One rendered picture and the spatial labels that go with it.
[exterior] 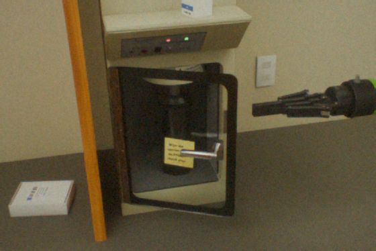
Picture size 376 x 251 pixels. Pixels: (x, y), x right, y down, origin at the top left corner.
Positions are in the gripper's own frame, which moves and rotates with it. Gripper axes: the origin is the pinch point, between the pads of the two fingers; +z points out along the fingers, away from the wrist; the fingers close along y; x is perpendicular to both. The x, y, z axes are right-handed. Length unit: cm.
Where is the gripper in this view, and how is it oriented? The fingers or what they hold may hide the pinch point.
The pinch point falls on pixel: (266, 109)
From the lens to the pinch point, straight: 120.0
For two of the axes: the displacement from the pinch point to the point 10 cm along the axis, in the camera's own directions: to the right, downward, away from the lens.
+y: 2.1, 4.3, -8.8
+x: 0.2, 8.9, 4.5
